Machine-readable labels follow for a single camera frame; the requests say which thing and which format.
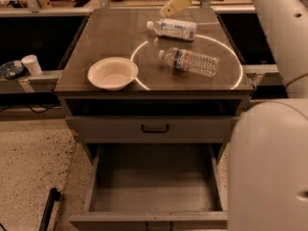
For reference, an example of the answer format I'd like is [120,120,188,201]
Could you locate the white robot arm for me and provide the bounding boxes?
[161,0,308,231]

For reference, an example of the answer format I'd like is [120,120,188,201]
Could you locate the red label clear bottle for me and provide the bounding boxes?
[159,47,220,77]

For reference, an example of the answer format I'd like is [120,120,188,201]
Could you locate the grey drawer cabinet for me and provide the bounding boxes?
[55,9,253,157]

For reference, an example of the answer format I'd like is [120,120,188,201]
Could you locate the closed grey drawer front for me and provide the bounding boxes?
[66,115,238,143]

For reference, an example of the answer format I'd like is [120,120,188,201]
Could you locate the open grey lower drawer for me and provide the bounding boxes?
[69,144,227,231]

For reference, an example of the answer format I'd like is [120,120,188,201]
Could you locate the white paper bowl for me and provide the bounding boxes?
[88,57,139,91]

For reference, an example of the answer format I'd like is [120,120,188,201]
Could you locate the white paper cup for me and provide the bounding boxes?
[21,55,42,76]

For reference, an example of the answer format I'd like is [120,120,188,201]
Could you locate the dark small dish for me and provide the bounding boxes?
[0,61,25,80]

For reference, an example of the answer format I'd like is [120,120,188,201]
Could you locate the black bar on floor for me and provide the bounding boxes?
[38,188,61,231]

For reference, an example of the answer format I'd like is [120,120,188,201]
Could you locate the black drawer handle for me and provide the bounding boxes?
[141,124,169,134]

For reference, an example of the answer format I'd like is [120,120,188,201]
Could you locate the metal shelf rail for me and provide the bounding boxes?
[0,70,63,94]

